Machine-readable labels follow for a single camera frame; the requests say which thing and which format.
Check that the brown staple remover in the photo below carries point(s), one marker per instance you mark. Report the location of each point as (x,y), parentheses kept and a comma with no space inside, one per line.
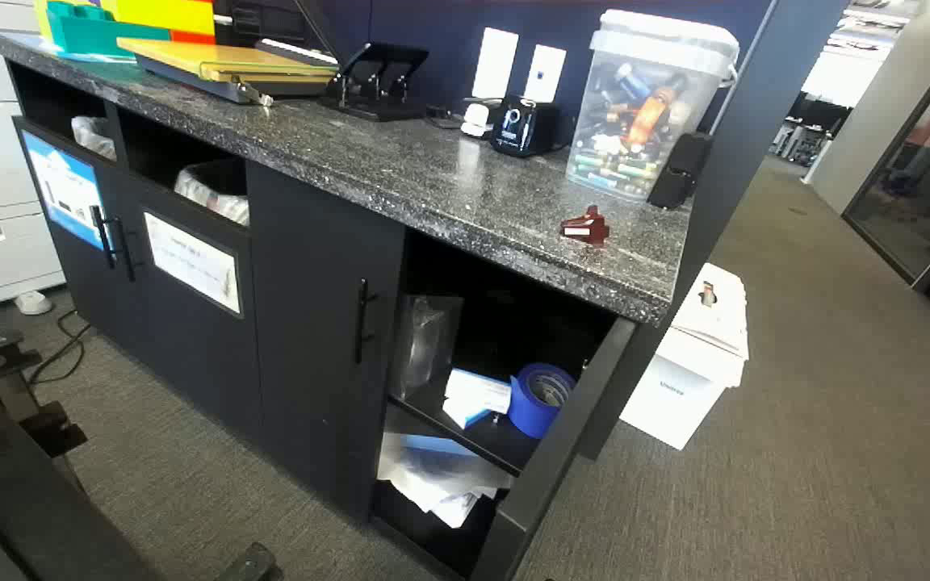
(585,228)

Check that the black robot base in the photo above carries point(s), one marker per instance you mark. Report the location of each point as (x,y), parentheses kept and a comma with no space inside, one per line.
(0,485)

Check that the clear plastic bag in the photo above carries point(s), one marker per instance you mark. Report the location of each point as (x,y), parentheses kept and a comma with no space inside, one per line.
(427,340)

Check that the white folded paper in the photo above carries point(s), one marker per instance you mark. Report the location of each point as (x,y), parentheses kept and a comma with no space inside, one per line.
(474,395)

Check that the blue round container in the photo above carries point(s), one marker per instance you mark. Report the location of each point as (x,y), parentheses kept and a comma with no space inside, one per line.
(534,400)

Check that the black cabinet with granite top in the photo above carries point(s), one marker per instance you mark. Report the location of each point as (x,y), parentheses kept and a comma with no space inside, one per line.
(316,248)

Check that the black device with white letter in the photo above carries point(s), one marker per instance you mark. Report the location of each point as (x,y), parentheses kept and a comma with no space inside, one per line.
(514,131)

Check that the small white adapter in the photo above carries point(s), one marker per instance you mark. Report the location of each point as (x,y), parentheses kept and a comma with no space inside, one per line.
(475,116)

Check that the white and blue paper pile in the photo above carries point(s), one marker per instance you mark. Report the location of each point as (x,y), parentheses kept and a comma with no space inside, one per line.
(434,472)

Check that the black open cabinet door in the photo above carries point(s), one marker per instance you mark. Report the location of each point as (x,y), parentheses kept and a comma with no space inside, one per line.
(550,464)

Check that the white cardboard box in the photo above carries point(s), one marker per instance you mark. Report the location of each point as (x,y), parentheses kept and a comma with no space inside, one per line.
(692,359)

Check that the black rectangular block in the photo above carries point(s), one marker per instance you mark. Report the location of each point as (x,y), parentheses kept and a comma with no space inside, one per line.
(679,170)

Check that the clear plastic lidded container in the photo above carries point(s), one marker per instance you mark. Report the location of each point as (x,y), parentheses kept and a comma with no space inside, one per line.
(645,116)

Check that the large white bin liner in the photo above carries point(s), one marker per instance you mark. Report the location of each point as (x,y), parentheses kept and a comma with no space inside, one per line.
(210,195)

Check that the white paper sign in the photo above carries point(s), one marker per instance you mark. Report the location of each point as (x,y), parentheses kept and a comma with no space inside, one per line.
(193,262)

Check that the yellow folder stack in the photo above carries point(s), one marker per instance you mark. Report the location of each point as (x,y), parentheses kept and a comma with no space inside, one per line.
(226,66)

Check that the small white bin liner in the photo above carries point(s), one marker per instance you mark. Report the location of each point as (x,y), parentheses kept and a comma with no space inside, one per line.
(95,137)

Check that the yellow and orange box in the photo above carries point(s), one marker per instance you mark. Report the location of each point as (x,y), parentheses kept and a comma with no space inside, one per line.
(162,16)

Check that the blue and white poster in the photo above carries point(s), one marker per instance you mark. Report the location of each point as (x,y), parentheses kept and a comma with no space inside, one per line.
(67,191)

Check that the glass office partition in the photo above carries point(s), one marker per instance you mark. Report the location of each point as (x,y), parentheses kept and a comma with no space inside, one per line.
(919,183)

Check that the teal plastic box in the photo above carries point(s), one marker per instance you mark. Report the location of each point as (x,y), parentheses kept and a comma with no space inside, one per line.
(80,29)

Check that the tall white wall plate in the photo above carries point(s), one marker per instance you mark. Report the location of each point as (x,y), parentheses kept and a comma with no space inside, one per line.
(496,64)

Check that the short white wall plate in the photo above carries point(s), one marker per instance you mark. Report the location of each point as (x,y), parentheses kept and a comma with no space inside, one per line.
(545,72)

